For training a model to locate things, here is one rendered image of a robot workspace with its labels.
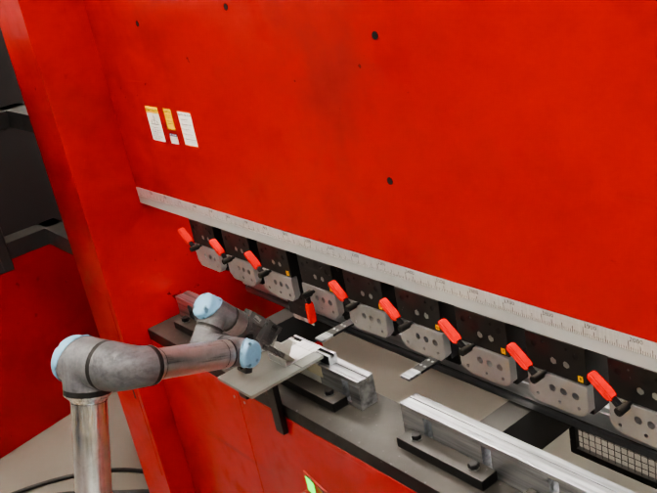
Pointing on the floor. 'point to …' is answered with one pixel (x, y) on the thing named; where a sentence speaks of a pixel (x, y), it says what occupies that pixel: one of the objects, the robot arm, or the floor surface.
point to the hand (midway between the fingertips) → (283, 357)
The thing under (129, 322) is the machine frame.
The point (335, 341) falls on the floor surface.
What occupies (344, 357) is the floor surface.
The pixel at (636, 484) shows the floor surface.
